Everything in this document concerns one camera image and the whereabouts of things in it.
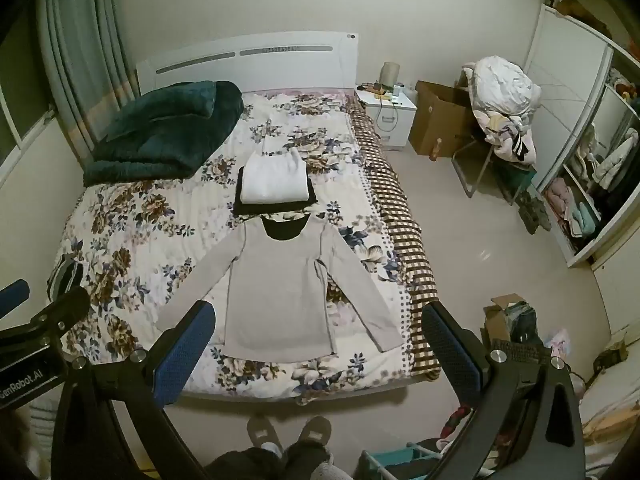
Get white headboard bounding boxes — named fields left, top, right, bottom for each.
left=136, top=31, right=360, bottom=97

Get dark patterned boots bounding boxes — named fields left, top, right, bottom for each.
left=516, top=191, right=552, bottom=234

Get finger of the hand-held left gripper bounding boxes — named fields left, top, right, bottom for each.
left=0, top=279, right=30, bottom=319
left=27, top=285, right=92, bottom=345

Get dark green blanket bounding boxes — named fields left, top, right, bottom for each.
left=82, top=80, right=246, bottom=187

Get grey slipper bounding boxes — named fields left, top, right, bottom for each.
left=295, top=415, right=332, bottom=454
left=246, top=413, right=278, bottom=454

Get white storage rack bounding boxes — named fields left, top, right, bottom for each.
left=359, top=437, right=453, bottom=480

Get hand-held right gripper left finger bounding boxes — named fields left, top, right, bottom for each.
left=50, top=300, right=217, bottom=480

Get large cardboard box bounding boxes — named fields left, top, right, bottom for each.
left=409, top=80, right=482, bottom=157

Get small open cardboard box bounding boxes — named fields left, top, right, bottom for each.
left=482, top=293, right=547, bottom=350

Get floral bedspread bed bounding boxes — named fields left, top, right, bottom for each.
left=47, top=87, right=418, bottom=407

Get grey long-sleeve shirt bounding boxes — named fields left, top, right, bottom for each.
left=156, top=212, right=405, bottom=363

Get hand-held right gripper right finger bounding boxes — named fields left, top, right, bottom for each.
left=421, top=301, right=586, bottom=480

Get metal folding chair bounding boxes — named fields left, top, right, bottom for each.
left=451, top=132, right=537, bottom=206

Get white bedding pile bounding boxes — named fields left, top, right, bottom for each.
left=459, top=55, right=543, bottom=163

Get white folded garment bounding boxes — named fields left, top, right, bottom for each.
left=240, top=147, right=310, bottom=204

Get striped dark cloth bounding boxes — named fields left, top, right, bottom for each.
left=47, top=254, right=87, bottom=302

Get beige table lamp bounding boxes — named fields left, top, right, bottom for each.
left=381, top=61, right=401, bottom=92

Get black folded garment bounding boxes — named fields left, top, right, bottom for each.
left=233, top=166, right=318, bottom=217

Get window frame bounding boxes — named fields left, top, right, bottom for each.
left=0, top=7, right=57, bottom=163

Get white nightstand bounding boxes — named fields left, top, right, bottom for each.
left=356, top=85, right=418, bottom=151

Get person's left forearm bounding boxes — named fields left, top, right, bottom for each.
left=0, top=402, right=57, bottom=480

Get white open wardrobe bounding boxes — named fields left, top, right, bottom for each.
left=521, top=2, right=640, bottom=269

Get green striped curtain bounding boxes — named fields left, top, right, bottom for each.
left=36, top=0, right=142, bottom=171

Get brown checkered bed sheet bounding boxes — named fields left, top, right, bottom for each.
left=349, top=100, right=442, bottom=382

